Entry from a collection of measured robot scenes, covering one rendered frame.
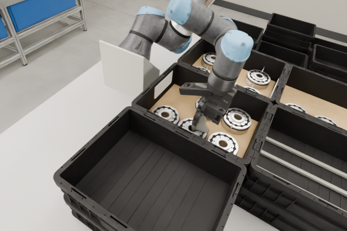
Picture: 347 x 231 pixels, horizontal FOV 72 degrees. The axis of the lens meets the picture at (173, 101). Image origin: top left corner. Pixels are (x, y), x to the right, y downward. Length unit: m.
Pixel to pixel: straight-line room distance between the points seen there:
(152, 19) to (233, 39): 0.55
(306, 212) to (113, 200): 0.51
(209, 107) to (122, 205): 0.36
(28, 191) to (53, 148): 0.17
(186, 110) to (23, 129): 0.63
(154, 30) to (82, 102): 0.44
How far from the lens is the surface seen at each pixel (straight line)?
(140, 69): 0.99
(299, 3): 3.93
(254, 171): 0.70
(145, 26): 1.07
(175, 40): 1.10
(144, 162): 0.76
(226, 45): 0.60
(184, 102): 0.93
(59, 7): 2.78
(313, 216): 0.79
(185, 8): 0.64
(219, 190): 0.75
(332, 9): 3.96
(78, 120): 1.06
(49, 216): 0.87
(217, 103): 0.72
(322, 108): 1.17
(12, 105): 2.29
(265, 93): 1.10
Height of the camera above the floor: 1.48
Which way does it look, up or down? 44 degrees down
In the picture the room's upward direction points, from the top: 8 degrees clockwise
